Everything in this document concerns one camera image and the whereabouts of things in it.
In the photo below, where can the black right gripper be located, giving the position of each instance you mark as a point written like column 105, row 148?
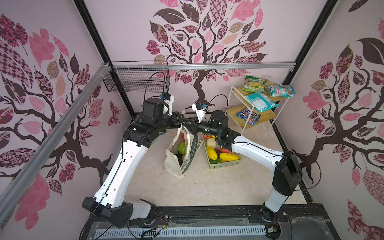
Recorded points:
column 194, row 126

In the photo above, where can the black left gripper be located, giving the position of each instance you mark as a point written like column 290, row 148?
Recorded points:
column 176, row 115

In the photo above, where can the beige canvas grocery bag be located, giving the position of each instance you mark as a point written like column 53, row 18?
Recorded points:
column 176, row 164

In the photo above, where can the green cabbage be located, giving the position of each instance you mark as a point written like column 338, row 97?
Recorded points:
column 182, row 148

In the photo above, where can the light green plastic basket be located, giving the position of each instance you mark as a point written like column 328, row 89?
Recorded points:
column 214, row 164

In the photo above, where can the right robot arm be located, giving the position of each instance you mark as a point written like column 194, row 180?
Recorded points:
column 285, row 166

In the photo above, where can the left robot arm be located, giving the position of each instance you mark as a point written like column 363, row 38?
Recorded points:
column 108, row 202

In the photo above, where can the blue dark candy bag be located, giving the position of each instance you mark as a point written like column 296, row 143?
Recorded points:
column 250, row 118

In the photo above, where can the teal white snack bag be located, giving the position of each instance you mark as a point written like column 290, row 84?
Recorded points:
column 261, row 102

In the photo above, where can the green yellow snack bag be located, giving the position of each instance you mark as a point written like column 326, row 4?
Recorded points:
column 254, row 85

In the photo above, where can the teal pink snack bag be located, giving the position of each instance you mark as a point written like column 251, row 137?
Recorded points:
column 280, row 90

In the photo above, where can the white garlic bulb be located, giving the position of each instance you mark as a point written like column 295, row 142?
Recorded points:
column 211, row 142

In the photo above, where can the yellow mango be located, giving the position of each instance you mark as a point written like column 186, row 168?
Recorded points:
column 212, row 155

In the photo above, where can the yellow corn cob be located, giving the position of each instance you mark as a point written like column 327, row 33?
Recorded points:
column 229, row 157

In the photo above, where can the white wooden two-tier shelf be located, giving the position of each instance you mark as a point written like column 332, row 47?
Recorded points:
column 241, row 96

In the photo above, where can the white vented strip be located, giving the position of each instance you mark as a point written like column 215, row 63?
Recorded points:
column 178, row 233

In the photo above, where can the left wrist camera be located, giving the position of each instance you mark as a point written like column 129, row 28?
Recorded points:
column 168, row 101

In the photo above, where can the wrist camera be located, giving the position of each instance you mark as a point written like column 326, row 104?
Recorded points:
column 168, row 101
column 199, row 108

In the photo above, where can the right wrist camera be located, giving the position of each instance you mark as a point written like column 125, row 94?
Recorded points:
column 199, row 108

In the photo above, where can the black wire wall basket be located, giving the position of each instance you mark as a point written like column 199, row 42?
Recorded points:
column 138, row 77

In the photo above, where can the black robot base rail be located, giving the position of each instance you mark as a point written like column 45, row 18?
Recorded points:
column 293, row 222

